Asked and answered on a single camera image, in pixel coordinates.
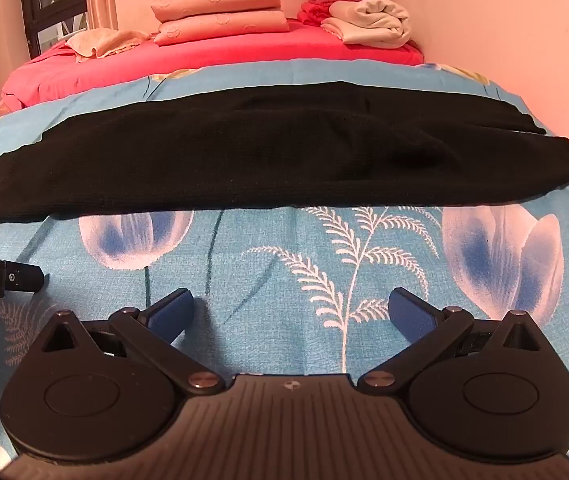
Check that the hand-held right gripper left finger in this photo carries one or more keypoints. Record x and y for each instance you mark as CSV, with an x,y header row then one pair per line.
x,y
173,314

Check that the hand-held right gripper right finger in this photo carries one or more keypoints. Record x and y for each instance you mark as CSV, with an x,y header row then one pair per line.
x,y
411,316

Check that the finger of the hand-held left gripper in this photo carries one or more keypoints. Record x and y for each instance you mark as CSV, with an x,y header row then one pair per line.
x,y
24,277

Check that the black knit pants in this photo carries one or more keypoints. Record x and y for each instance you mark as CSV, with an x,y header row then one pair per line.
x,y
284,150

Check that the blue floral blanket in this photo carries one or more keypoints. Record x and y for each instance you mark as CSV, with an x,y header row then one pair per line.
x,y
284,255

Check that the beige towel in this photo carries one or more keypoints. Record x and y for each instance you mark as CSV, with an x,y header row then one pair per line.
x,y
104,42

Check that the red bed sheet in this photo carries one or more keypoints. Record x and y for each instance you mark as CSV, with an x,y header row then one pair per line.
x,y
214,60

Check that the dark framed window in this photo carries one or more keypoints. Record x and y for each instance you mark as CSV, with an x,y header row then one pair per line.
x,y
52,5

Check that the lower pink pillow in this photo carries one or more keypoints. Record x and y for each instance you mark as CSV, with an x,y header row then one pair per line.
x,y
224,27

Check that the pink pillow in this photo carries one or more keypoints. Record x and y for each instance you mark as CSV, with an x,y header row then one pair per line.
x,y
224,27
214,0

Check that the white folded blanket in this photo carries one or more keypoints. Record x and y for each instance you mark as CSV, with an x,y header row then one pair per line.
x,y
369,22

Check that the upper pink pillow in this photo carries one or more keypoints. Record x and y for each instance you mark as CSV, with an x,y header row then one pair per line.
x,y
214,0

